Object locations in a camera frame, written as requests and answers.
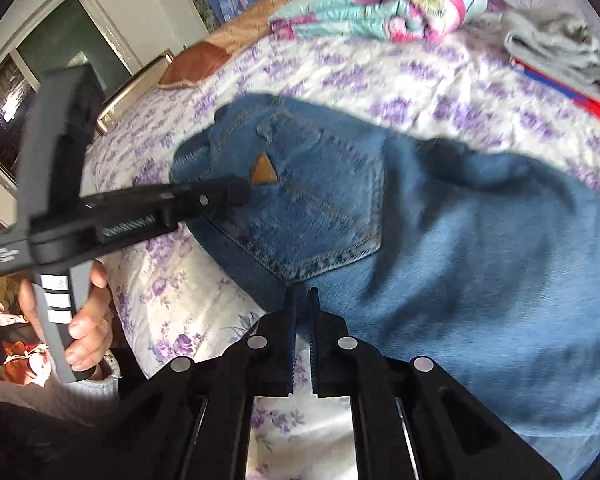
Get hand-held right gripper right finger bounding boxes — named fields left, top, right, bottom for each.
left=309, top=286, right=567, bottom=480

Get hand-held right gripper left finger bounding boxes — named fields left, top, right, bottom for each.
left=75, top=286, right=298, bottom=480

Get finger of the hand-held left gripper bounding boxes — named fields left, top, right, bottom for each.
left=164, top=175, right=253, bottom=227
left=174, top=136, right=217, bottom=167

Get blue denim pants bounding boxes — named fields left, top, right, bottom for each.
left=169, top=92, right=600, bottom=480

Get person's left hand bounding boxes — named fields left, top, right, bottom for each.
left=19, top=262, right=115, bottom=373

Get brown cushion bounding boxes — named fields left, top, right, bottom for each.
left=157, top=40, right=232, bottom=92

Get white framed window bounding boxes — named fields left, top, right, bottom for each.
left=0, top=0, right=148, bottom=188

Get brown pillow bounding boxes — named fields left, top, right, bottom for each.
left=204, top=0, right=308, bottom=57

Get purple floral bed sheet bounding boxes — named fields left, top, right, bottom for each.
left=86, top=5, right=600, bottom=480

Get pile of red pink clothes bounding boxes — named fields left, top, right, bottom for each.
left=0, top=296, right=52, bottom=387

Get colourful folded blanket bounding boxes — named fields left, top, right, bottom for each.
left=267, top=0, right=489, bottom=45

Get person's dark clothing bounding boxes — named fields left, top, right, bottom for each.
left=0, top=399, right=131, bottom=480

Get red and blue cloth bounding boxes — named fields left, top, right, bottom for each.
left=510, top=57, right=600, bottom=127

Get grey folded garment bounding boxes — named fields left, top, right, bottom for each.
left=500, top=7, right=600, bottom=104

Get beige bed headboard rail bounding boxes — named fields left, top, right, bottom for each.
left=95, top=49, right=177, bottom=136

